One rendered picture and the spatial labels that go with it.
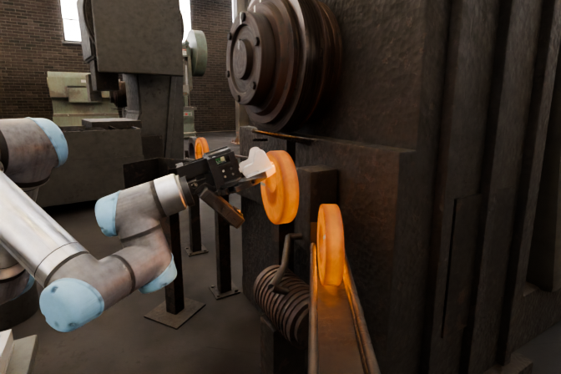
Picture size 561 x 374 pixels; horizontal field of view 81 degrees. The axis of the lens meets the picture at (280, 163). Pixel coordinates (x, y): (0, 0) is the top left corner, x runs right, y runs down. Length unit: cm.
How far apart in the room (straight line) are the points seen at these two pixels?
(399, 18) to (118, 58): 300
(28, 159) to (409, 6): 90
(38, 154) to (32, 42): 1033
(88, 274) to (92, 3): 321
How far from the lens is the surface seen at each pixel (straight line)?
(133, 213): 65
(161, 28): 375
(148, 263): 65
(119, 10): 368
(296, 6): 99
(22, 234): 66
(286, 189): 64
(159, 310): 182
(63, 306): 58
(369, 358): 42
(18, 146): 84
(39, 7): 1129
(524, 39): 121
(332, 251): 61
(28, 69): 1111
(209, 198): 66
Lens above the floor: 98
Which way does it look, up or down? 10 degrees down
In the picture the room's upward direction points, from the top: straight up
